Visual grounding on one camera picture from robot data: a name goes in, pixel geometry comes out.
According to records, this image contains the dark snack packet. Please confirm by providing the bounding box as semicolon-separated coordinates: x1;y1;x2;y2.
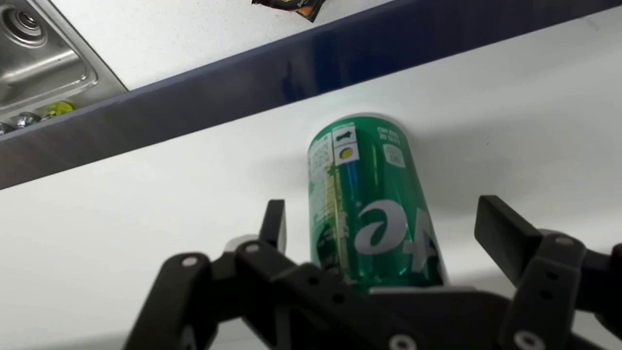
251;0;327;24

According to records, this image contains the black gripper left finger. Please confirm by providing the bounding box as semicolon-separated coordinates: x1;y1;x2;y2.
123;199;377;350

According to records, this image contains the stainless steel double sink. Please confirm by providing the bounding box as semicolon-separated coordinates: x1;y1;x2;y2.
0;0;131;133

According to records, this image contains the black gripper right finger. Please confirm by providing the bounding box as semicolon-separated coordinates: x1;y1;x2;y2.
475;195;622;350

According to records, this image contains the green soda can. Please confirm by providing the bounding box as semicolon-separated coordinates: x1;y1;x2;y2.
305;115;449;290

